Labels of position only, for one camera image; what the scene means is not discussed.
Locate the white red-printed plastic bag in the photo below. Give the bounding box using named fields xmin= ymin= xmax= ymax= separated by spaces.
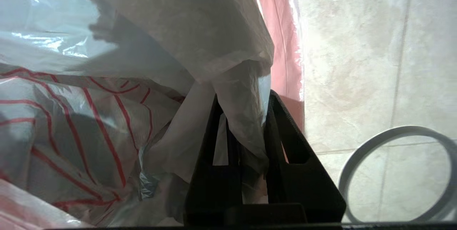
xmin=0 ymin=0 xmax=305 ymax=228

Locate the grey bin rim ring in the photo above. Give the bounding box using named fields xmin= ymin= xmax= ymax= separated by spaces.
xmin=337 ymin=126 xmax=457 ymax=223

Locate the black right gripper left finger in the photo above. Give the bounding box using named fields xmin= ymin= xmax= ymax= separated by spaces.
xmin=184 ymin=94 xmax=244 ymax=224

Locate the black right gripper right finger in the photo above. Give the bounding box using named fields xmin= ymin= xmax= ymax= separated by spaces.
xmin=264 ymin=89 xmax=347 ymax=223

